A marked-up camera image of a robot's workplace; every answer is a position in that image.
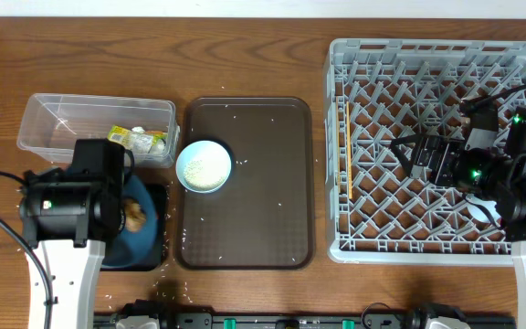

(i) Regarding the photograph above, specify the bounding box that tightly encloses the light blue plastic cup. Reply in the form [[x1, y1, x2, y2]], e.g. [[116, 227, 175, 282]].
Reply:
[[464, 194, 500, 227]]

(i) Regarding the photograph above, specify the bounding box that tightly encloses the white paper napkin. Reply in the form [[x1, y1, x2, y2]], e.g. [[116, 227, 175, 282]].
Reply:
[[130, 126, 167, 154]]

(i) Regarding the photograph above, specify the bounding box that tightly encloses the yellow snack wrapper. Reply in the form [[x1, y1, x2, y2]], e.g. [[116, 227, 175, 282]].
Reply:
[[106, 124, 169, 154]]

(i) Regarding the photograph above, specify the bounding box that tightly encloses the brown food scrap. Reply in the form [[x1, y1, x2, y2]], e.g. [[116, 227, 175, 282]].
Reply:
[[122, 198, 147, 233]]

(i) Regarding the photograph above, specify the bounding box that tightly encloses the dark blue plate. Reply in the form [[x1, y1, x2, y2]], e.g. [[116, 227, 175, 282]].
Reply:
[[101, 175, 158, 270]]

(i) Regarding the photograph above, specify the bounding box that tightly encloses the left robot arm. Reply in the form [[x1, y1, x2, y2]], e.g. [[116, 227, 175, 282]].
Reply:
[[19, 139, 130, 328]]

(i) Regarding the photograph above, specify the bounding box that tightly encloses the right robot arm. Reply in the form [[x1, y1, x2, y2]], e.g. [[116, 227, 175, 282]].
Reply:
[[390, 103, 526, 328]]

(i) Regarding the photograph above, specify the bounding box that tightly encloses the grey plastic dishwasher rack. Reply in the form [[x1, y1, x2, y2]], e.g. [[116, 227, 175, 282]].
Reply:
[[324, 38, 526, 267]]

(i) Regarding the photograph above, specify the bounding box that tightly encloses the wooden chopstick in rack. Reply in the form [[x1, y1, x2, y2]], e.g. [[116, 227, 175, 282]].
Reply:
[[345, 101, 353, 200], [335, 102, 341, 194]]

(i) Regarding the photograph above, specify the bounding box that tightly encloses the black waste tray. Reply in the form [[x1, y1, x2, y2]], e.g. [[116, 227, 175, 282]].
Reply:
[[102, 184, 169, 271]]

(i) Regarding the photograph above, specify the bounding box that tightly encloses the clear plastic waste bin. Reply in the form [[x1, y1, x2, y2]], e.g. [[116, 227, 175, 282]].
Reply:
[[16, 93, 180, 168]]

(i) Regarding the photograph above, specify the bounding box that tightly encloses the dark brown serving tray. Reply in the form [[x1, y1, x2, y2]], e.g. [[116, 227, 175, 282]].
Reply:
[[175, 97, 314, 270]]

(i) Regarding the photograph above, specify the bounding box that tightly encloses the light blue rice bowl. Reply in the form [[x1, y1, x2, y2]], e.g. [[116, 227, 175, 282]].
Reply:
[[175, 140, 232, 194]]

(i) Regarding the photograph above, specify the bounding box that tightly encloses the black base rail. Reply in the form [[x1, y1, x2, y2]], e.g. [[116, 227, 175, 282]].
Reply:
[[92, 300, 517, 329]]

